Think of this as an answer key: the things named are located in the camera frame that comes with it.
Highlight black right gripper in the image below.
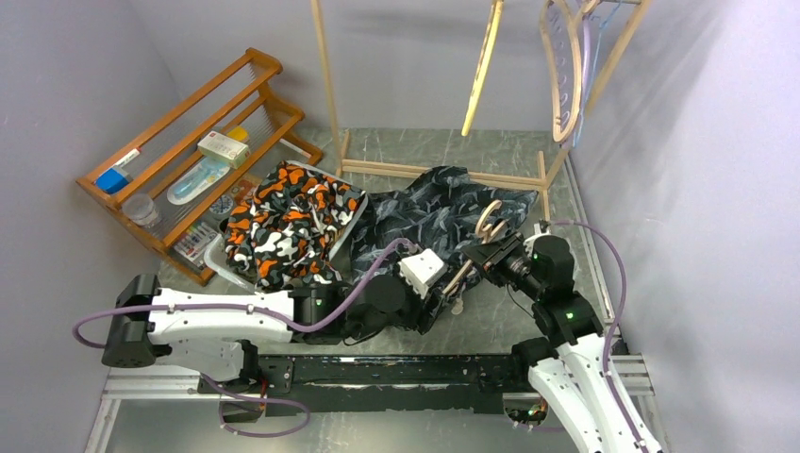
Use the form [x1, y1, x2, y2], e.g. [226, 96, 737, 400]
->
[461, 230, 545, 300]

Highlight dark patterned shorts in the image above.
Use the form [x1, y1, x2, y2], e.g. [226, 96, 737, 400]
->
[349, 166, 538, 298]

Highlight light blue wire hanger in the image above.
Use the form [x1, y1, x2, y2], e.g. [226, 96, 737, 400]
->
[572, 1, 623, 147]

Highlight orange camo shorts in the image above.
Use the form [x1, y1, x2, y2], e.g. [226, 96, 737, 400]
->
[223, 160, 369, 295]

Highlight cream yellow hanger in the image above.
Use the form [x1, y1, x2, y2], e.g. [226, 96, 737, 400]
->
[460, 0, 505, 137]

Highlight light wooden hanger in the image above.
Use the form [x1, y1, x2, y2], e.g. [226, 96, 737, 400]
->
[442, 199, 508, 296]

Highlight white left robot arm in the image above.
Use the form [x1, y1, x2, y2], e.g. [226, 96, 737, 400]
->
[101, 274, 433, 393]

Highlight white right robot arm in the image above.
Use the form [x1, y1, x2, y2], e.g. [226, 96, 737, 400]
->
[463, 234, 663, 452]

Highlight wooden clothes rack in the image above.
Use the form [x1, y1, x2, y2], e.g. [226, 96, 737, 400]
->
[310, 0, 657, 229]

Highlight white plastic laundry basket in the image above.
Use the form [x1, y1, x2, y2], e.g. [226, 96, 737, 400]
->
[203, 159, 370, 295]

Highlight marker pen set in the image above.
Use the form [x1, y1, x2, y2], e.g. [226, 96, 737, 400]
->
[173, 221, 219, 269]

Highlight white medicine box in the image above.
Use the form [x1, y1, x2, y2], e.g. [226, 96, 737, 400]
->
[197, 131, 251, 169]

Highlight blue blister pack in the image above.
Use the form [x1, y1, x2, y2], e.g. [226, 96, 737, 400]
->
[167, 157, 231, 206]

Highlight orange wooden shelf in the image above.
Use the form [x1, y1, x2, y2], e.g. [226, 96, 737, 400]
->
[76, 48, 324, 285]

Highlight clear plastic cup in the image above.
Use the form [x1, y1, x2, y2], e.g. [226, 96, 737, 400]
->
[122, 193, 160, 228]

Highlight blue box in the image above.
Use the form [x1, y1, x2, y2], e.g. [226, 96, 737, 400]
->
[94, 166, 132, 194]

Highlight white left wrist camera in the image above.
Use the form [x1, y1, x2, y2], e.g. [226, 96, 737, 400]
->
[399, 248, 447, 299]

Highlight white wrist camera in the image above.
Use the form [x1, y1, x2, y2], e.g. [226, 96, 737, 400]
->
[533, 220, 552, 241]
[399, 248, 447, 299]

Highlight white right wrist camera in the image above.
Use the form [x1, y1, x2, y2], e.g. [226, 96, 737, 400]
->
[533, 220, 552, 241]

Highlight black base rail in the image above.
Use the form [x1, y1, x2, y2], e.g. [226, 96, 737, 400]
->
[220, 354, 549, 423]

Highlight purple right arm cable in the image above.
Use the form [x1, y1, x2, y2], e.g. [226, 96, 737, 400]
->
[543, 218, 655, 453]

